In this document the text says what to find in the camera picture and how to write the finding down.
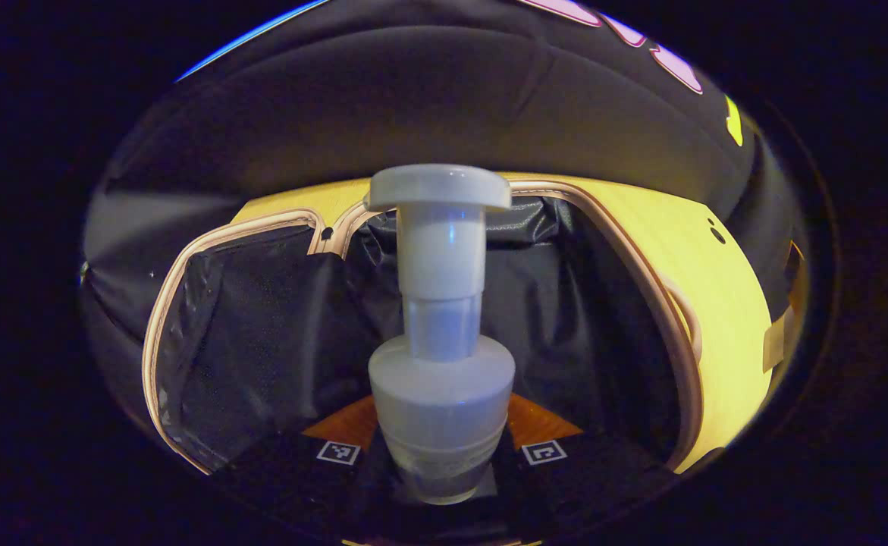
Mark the white pump bottle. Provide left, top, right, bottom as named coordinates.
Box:
left=364, top=164, right=516, bottom=506

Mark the pink suitcase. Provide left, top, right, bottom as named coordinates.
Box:
left=143, top=176, right=706, bottom=475

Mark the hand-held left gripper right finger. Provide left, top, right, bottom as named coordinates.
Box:
left=485, top=393, right=679, bottom=535

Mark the black backdrop cloth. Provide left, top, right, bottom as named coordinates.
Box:
left=80, top=0, right=805, bottom=425

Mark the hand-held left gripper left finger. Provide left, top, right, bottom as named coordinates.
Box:
left=212, top=394, right=418, bottom=535

